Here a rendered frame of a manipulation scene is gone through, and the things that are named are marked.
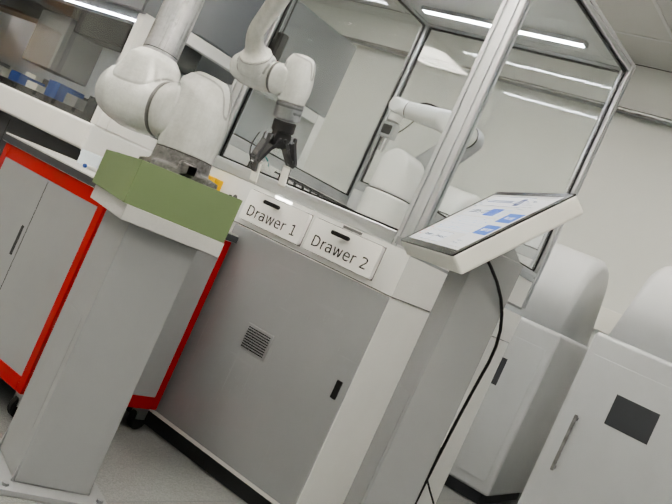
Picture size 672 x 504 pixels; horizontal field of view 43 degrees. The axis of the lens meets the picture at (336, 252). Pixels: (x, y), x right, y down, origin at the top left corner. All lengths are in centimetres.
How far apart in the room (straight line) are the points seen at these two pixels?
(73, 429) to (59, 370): 16
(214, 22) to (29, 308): 146
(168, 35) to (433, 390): 116
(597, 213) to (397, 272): 343
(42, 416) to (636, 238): 430
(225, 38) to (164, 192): 160
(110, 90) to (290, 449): 120
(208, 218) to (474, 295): 69
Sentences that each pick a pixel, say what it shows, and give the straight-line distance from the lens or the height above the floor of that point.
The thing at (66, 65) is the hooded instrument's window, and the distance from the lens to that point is 359.
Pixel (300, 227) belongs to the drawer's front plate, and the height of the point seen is 88.
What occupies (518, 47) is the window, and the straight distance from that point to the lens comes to 277.
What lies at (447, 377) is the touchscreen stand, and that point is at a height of 70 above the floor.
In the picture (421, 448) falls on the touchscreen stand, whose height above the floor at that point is 51.
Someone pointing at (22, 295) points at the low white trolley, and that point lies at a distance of 276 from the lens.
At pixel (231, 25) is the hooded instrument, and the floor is 151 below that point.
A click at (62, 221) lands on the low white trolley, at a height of 59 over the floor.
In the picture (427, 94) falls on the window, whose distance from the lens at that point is 274.
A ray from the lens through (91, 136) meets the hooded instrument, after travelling 332.
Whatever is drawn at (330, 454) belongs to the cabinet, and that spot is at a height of 28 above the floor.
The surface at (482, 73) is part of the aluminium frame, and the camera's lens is 266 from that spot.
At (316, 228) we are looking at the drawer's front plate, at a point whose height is 89.
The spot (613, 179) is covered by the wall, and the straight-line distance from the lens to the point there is 592.
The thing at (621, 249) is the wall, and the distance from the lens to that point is 577.
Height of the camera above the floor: 89
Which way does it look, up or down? 1 degrees down
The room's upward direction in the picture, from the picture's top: 24 degrees clockwise
